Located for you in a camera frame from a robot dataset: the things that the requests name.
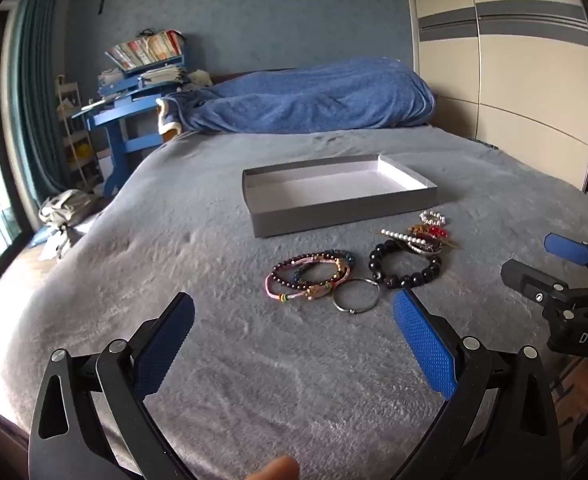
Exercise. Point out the stack of papers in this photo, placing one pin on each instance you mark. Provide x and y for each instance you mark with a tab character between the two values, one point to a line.
164	75

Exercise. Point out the pearl hair clip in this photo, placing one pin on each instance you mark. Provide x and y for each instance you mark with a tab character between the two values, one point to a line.
399	235

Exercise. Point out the grey cardboard box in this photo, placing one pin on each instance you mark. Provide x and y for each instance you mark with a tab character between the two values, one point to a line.
324	210

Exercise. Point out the red and gold hair accessories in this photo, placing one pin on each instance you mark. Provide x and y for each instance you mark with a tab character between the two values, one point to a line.
451	244

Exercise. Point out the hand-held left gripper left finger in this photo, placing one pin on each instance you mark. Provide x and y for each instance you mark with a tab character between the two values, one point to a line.
166	345

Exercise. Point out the blue duvet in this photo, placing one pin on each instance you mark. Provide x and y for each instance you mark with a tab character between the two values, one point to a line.
299	95

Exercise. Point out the white shelf cart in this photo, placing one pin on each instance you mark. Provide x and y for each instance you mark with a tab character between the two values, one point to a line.
76	135

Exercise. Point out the red bead ornament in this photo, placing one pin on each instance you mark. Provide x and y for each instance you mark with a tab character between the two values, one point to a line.
436	231

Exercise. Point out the grey backpack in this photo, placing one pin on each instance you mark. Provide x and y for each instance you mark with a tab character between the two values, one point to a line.
66	207

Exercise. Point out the silver bangle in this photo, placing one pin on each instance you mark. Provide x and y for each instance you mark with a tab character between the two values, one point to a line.
421	249

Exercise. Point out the blue desk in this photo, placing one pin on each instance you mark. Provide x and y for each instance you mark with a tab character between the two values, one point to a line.
119	115

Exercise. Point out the person's left hand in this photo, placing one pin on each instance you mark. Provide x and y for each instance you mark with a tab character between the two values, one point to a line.
274	470

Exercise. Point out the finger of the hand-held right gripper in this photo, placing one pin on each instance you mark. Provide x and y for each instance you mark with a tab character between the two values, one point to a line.
529	280
566	249

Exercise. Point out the teal curtain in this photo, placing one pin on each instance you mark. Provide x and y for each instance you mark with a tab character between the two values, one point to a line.
39	85

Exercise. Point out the grey bed blanket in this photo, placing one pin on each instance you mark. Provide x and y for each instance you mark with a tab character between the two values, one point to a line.
224	360

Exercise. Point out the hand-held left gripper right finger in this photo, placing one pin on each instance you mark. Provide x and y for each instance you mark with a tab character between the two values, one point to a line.
424	345

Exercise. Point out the beige wardrobe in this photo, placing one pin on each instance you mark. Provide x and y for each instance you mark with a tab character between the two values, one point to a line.
514	85

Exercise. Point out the row of books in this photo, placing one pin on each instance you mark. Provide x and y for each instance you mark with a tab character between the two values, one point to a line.
144	50

